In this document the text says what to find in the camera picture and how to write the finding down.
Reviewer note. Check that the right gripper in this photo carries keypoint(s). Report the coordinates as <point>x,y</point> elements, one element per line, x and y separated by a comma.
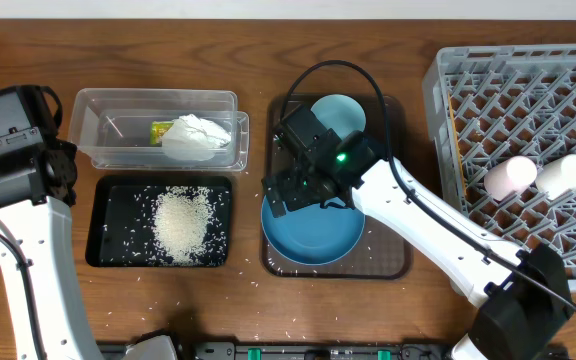
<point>290,181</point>

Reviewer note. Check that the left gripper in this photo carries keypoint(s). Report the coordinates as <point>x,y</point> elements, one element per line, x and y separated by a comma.
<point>66,150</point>

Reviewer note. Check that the light blue bowl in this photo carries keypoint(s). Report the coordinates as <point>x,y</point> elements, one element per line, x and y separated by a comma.
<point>340,113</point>

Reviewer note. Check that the dark blue plate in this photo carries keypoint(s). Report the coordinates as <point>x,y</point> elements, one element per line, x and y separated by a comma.
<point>313,235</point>

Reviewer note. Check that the green yellow snack wrapper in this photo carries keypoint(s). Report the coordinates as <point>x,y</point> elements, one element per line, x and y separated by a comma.
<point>158,129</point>

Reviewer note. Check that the white tissue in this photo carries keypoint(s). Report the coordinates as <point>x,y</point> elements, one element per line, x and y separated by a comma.
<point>191,138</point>

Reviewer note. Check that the white rice pile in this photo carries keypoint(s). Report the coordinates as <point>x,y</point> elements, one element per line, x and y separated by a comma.
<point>165,225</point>

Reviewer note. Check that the wooden chopstick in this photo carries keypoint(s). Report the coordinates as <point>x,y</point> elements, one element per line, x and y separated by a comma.
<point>456,144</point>

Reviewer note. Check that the pink plastic cup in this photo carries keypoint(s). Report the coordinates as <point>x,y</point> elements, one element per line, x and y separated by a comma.
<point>512,176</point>

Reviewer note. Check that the small white cup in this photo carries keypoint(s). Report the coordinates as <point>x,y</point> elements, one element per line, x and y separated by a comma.
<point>557,177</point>

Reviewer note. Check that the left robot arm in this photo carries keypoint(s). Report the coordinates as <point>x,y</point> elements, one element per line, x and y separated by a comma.
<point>49,321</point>

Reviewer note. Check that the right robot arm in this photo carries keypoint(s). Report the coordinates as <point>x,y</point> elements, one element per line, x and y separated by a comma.
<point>522,296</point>

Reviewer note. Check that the grey dishwasher rack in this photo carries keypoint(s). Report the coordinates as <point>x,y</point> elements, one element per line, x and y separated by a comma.
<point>514,100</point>

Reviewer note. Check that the clear plastic bin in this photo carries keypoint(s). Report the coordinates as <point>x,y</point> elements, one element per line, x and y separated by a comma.
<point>112,126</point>

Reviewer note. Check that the brown serving tray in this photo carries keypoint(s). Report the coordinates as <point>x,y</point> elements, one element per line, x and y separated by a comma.
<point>379,253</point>

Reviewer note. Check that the black plastic tray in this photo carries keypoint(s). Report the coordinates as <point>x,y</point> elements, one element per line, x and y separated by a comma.
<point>104,186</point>

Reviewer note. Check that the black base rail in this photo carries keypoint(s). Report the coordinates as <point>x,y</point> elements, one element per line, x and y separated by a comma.
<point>225,350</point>

